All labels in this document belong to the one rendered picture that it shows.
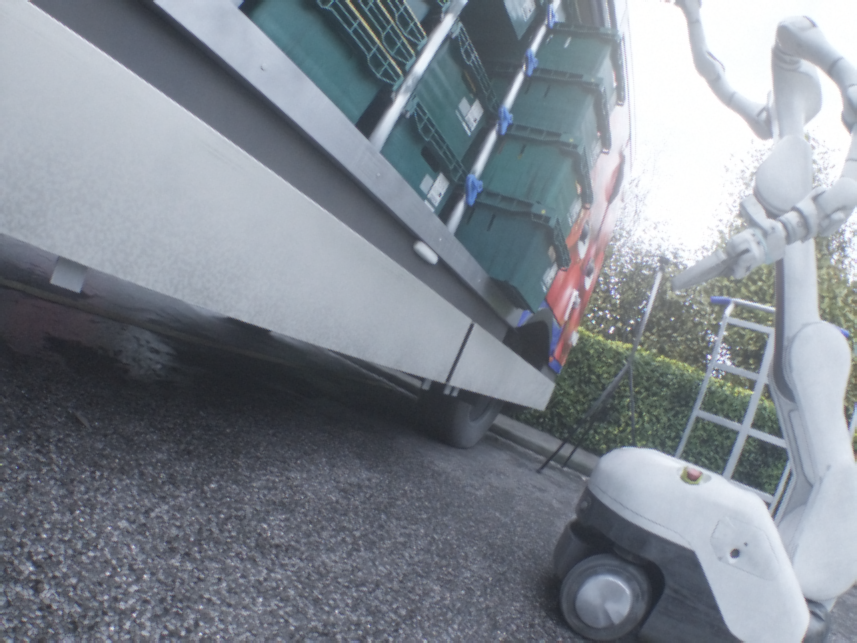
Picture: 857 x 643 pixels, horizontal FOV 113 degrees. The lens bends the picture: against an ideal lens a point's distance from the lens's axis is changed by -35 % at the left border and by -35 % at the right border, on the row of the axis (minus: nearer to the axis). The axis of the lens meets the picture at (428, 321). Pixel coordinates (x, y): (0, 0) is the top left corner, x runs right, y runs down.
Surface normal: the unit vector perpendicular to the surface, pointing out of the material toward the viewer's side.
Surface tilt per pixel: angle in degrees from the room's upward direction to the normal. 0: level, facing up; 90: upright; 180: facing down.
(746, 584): 90
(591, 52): 94
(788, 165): 90
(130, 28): 90
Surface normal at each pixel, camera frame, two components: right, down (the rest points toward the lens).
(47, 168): 0.82, 0.33
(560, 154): -0.43, -0.18
